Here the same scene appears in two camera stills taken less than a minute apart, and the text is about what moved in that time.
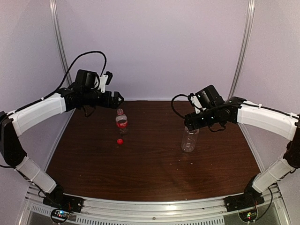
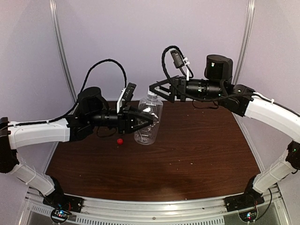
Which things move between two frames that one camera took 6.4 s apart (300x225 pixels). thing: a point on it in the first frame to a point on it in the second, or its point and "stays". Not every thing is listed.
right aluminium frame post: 243,47 stays
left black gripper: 113,104 to 126,119
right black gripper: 192,123 to 173,90
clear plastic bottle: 189,138 to 152,106
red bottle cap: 120,141 stays
